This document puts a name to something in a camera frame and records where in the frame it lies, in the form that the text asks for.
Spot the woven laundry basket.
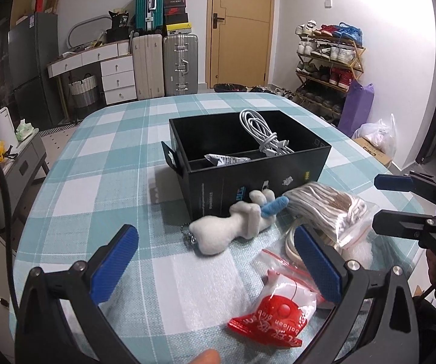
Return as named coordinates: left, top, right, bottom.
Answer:
left=68, top=73, right=99, bottom=110

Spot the purple bag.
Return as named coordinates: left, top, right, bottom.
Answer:
left=337, top=80, right=374, bottom=137

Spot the stack of shoe boxes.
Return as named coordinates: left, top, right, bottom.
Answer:
left=164, top=0, right=192, bottom=35

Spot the red balloon bag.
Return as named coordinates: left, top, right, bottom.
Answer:
left=228, top=249, right=325, bottom=349

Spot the white drawer desk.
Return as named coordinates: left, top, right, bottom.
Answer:
left=48, top=40, right=137, bottom=121

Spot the person's left hand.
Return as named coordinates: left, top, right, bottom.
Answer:
left=189, top=349, right=220, bottom=364

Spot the beige suitcase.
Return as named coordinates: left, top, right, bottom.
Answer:
left=131, top=34, right=165, bottom=100

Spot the silver suitcase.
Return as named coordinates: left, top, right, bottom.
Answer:
left=163, top=34, right=198, bottom=96

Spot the white bin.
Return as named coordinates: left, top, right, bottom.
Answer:
left=0, top=107, right=19, bottom=150

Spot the silver foil packet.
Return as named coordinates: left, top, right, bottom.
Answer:
left=205, top=154, right=251, bottom=167

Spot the grey low cabinet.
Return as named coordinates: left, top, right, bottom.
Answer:
left=0, top=129, right=49, bottom=230

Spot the dark grey refrigerator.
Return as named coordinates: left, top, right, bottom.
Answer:
left=8, top=12, right=64, bottom=131

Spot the cardboard box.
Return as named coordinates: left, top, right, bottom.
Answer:
left=354, top=138, right=391, bottom=168

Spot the black storage box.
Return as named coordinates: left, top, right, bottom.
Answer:
left=163, top=110, right=331, bottom=220

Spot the wooden door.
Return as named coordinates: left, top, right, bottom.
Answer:
left=205, top=0, right=275, bottom=87

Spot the teal plaid tablecloth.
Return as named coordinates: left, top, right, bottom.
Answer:
left=14, top=93, right=422, bottom=363

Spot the teal suitcase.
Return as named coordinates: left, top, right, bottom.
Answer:
left=135, top=0, right=164, bottom=34

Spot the bag of striped cloth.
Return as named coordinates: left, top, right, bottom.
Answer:
left=284, top=182, right=379, bottom=248

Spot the white charging cable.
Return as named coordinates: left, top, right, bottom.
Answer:
left=238, top=108, right=297, bottom=157

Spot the white plastic bag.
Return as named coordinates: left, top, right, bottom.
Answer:
left=352, top=113, right=397, bottom=158

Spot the white plush toy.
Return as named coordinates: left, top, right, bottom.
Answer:
left=188, top=188, right=289, bottom=255

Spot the wooden shoe rack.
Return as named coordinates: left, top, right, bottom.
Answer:
left=295, top=20, right=365, bottom=126

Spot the bagged cream rope coil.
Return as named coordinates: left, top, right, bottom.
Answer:
left=283, top=227, right=374, bottom=266

